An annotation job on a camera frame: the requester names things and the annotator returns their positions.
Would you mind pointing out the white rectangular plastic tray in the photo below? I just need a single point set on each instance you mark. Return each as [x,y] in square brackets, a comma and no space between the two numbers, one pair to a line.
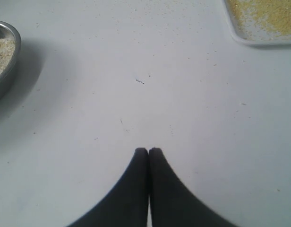
[252,36]

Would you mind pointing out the steel bowl with grains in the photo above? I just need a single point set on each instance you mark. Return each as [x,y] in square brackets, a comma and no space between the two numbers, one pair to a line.
[8,75]

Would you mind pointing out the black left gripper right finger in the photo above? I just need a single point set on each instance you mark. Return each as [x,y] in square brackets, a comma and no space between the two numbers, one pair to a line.
[171,202]

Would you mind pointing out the yellow fine grain pile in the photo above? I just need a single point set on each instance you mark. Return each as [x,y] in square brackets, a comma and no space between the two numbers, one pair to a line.
[271,16]

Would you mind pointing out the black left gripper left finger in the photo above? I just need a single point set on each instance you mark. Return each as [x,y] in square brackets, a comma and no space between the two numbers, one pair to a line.
[126,204]

